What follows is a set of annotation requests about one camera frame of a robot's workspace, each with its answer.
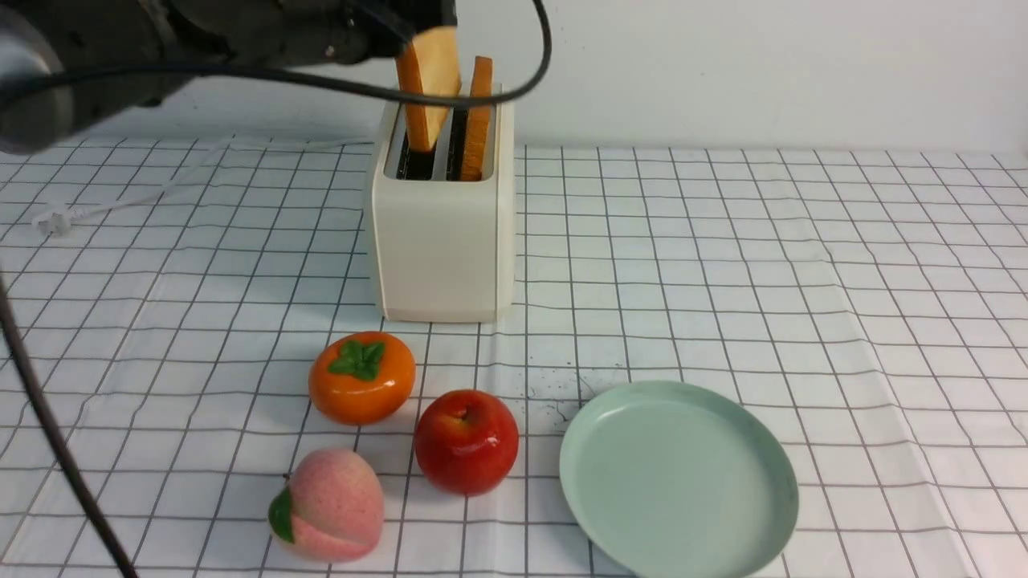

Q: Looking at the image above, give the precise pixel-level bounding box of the white grid tablecloth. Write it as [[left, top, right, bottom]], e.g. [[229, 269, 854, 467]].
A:
[[1, 139, 1027, 577]]

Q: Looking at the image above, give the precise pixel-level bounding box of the red apple toy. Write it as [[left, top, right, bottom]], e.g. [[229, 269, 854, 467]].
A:
[[414, 390, 519, 496]]

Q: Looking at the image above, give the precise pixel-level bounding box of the light green plate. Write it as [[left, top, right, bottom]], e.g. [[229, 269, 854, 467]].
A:
[[559, 381, 800, 577]]

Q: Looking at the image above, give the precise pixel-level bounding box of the pink peach toy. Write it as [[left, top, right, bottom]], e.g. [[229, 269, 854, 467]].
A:
[[267, 447, 386, 564]]

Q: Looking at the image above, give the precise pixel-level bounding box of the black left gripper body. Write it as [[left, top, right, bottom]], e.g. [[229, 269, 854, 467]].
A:
[[226, 1, 458, 68]]

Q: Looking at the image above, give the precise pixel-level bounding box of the orange persimmon toy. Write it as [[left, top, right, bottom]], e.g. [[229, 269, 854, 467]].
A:
[[308, 332, 416, 427]]

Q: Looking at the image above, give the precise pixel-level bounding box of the white toaster power cord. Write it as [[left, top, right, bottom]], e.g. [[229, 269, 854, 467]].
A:
[[32, 138, 377, 238]]

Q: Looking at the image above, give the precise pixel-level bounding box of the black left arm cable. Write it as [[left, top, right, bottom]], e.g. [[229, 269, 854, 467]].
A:
[[0, 0, 553, 578]]

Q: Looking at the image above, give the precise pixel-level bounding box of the white two-slot toaster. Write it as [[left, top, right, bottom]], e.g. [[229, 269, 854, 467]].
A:
[[363, 103, 518, 324]]

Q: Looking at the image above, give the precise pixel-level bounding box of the toast slice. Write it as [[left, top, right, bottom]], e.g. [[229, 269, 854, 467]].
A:
[[460, 55, 493, 181], [396, 25, 462, 153]]

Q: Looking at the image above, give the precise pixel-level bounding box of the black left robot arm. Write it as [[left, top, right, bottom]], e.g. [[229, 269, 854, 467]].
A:
[[2, 1, 458, 155]]

